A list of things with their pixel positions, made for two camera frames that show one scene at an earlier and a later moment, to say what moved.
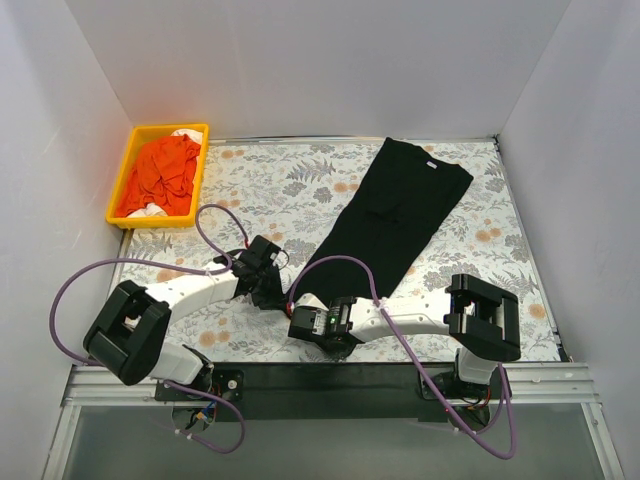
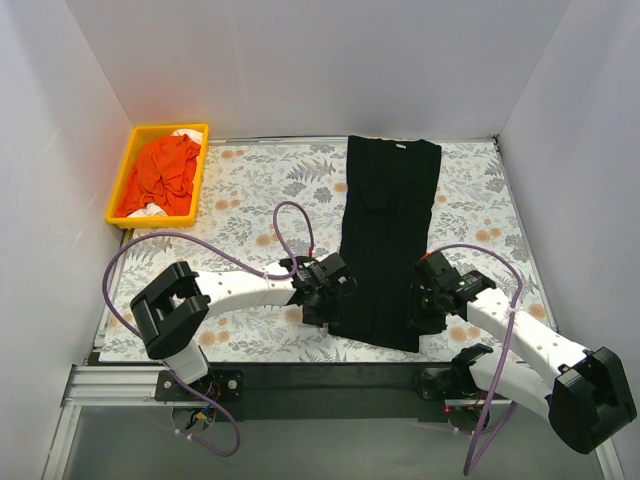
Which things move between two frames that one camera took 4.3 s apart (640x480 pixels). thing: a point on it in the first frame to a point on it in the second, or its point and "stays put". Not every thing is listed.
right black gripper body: [298, 323] to [422, 310]
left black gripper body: [267, 292] to [322, 307]
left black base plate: [225, 384] stays put
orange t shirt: [163, 175] stays put
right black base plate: [451, 387] stays put
